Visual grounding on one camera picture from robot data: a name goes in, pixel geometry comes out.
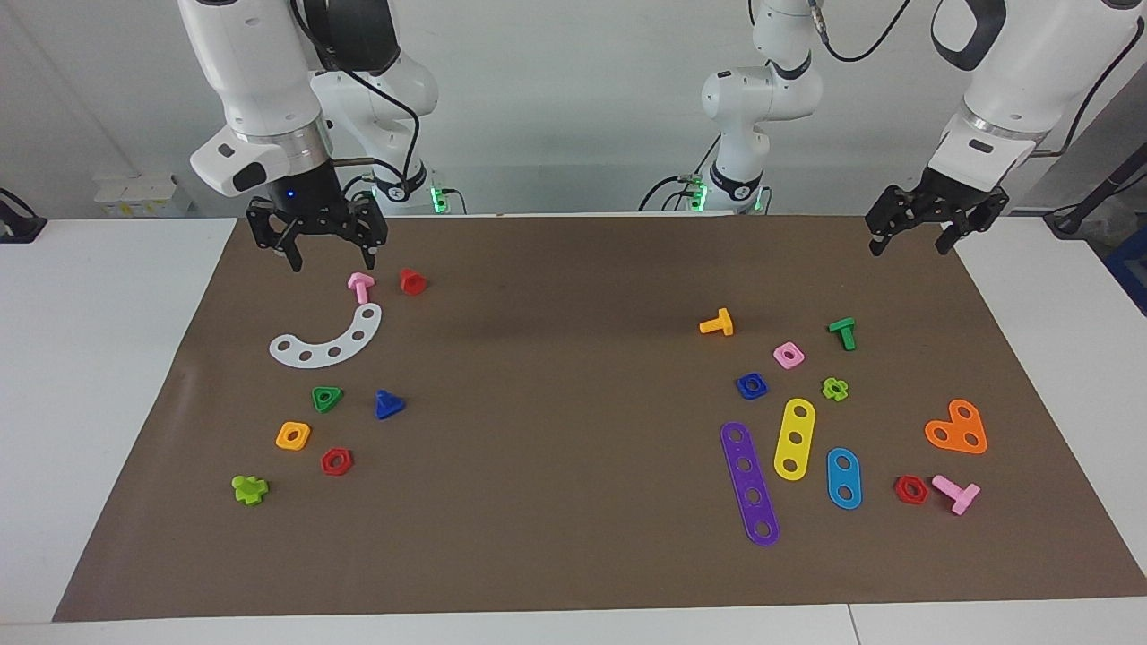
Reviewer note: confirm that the blue two-hole plate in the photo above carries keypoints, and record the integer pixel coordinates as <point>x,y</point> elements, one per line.
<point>843,478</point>

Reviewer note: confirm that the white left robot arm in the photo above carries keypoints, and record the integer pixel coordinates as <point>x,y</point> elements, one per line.
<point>1013,81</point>

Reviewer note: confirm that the black stand pole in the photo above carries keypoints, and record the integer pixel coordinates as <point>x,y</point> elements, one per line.
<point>1107,188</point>

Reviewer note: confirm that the white power strip box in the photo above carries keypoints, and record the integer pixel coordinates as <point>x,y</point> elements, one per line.
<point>134,195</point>

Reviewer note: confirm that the black clamp device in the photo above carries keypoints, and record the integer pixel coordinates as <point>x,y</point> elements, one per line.
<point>18,228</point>

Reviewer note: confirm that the purple four-hole plate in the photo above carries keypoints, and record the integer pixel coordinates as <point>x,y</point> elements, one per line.
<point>748,481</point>

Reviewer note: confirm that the orange heart-shaped plate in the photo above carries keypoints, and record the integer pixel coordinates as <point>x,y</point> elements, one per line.
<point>957,428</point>

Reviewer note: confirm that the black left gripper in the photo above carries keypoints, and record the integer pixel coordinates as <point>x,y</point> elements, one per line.
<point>950,199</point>

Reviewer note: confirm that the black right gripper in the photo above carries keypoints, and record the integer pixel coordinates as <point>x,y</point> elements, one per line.
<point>309,202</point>

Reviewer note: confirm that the orange square nut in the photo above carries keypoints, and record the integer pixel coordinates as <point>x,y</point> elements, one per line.
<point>283,439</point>

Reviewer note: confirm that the green triangle nut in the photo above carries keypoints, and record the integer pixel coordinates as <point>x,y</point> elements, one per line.
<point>335,393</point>

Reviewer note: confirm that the lime cross-head screw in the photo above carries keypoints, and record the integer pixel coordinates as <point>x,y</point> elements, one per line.
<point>249,490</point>

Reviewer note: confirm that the white curved perforated plate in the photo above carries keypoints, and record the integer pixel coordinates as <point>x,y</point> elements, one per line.
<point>320,355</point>

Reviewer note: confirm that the green plastic screw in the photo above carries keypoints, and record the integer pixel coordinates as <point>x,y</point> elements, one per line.
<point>845,336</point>

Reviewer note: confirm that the red plastic screw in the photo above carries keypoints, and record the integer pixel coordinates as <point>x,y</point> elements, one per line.
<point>412,283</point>

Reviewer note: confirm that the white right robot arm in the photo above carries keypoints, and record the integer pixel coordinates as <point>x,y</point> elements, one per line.
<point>260,72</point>

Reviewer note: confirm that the red hexagon nut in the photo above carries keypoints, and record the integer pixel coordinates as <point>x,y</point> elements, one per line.
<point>900,491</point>
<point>326,464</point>

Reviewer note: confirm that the yellow three-hole plate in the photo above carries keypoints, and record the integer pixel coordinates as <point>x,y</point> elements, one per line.
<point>796,426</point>

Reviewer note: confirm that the blue triangle-head screw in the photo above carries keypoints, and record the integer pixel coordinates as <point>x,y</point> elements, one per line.
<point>387,408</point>

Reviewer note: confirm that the blue square nut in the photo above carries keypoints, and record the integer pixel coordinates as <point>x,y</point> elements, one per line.
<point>742,387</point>

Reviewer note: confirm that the blue crate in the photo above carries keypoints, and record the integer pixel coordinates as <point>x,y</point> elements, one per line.
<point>1131,269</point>

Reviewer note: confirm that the pink plastic screw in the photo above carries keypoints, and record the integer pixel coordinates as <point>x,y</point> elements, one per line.
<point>361,288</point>
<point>961,494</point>

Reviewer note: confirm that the orange plastic screw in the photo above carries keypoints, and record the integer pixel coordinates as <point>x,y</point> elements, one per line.
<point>721,322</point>

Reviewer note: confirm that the brown table mat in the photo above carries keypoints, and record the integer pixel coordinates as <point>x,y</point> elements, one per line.
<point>556,448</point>

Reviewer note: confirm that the pink square nut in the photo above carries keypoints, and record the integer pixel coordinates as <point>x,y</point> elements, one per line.
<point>780,349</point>

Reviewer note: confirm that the lime cross nut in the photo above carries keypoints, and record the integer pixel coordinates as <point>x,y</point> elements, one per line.
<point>826,387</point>

